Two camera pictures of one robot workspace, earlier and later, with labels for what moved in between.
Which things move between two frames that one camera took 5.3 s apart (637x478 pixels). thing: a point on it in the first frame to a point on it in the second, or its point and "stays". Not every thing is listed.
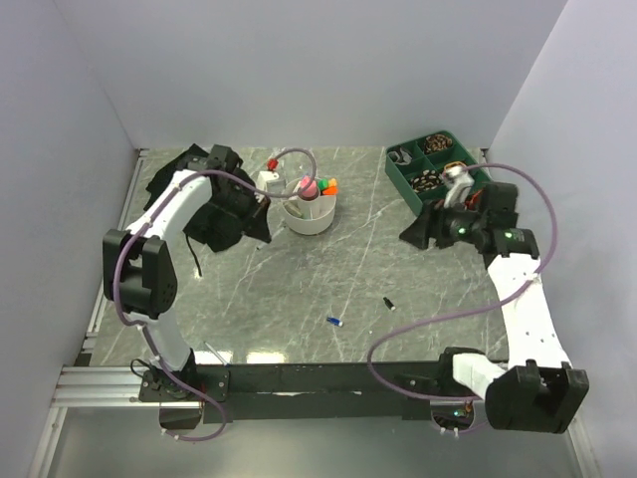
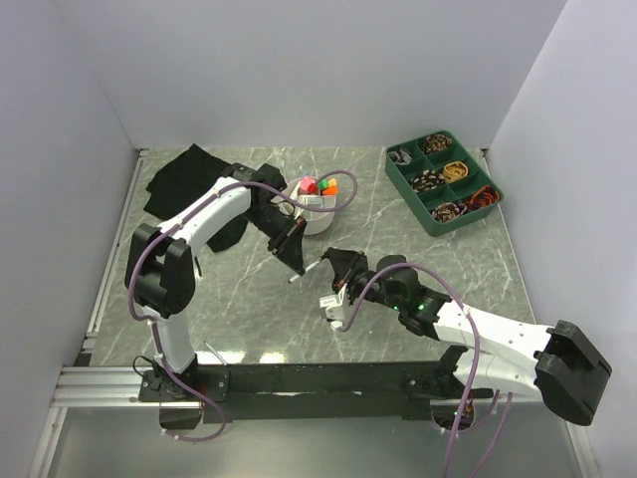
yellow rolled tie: [455, 166] stays
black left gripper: [260, 230] to [292, 253]
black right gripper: [436, 217] to [346, 265]
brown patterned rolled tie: [437, 142] stays
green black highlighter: [322, 183] stays
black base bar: [304, 392] stays
